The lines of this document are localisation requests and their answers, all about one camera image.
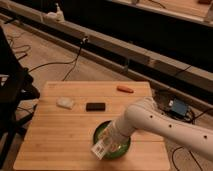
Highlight black rectangular block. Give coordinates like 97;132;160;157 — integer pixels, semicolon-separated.
86;103;106;111

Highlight blue box on floor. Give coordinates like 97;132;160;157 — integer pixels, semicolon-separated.
169;99;188;116

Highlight white plastic wrapped item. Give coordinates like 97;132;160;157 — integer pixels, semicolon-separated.
56;97;74;109

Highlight black office chair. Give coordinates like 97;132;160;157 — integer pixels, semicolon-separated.
0;26;40;169

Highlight black cables by robot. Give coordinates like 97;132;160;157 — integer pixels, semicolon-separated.
156;89;213;171

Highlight black cable on floor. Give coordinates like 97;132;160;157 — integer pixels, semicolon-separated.
27;36;90;82

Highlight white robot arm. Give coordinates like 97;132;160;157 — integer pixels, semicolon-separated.
101;97;213;161

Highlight white tube bottle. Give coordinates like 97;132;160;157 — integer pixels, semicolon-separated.
91;139;112;159

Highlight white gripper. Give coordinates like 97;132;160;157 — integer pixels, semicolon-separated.
99;121;129;150

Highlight green ceramic bowl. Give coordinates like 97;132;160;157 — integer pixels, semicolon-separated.
91;121;131;160

